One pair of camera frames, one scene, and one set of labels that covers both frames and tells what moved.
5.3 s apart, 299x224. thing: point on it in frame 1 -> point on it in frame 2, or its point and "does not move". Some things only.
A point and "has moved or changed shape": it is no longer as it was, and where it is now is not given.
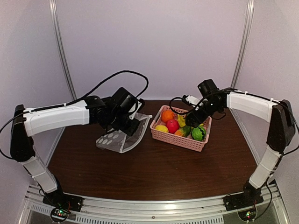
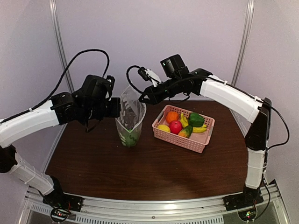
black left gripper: [130, 130] -> [115, 112]
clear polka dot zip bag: [118, 141] has moved or changed shape
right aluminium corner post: [245, 44] does not move
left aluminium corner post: [57, 25] does not move
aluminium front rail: [272, 208] does not move
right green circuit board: [247, 215] does not move
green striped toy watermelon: [198, 133] -> [129, 137]
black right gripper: [190, 116] -> [154, 97]
